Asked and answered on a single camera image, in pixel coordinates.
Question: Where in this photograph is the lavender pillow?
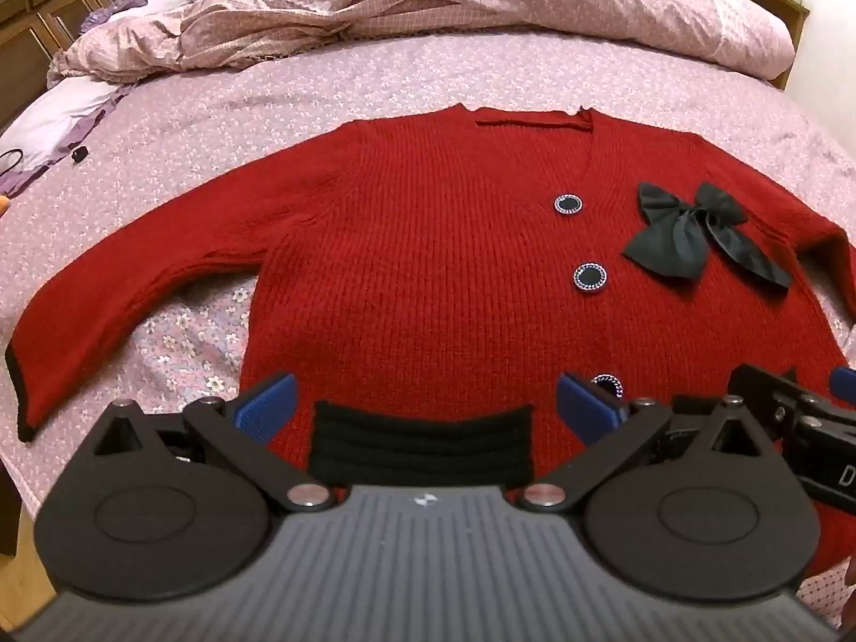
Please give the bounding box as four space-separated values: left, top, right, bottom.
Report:
0 73 125 198
80 0 196 36

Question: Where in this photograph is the red knit sweater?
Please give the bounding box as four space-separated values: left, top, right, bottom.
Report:
5 103 856 576

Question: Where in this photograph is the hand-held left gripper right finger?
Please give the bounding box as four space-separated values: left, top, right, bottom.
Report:
522 372 769 513

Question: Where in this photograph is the pink duvet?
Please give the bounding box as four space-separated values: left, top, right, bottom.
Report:
50 0 797 91

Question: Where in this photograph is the wooden headboard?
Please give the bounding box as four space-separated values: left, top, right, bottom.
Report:
0 0 195 135

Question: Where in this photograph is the pink floral bedsheet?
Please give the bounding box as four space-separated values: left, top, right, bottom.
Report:
0 27 856 616

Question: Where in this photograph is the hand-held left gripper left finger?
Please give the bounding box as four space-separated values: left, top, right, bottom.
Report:
88 372 339 513

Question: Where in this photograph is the wooden bed side rail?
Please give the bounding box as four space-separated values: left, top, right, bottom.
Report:
0 461 34 557

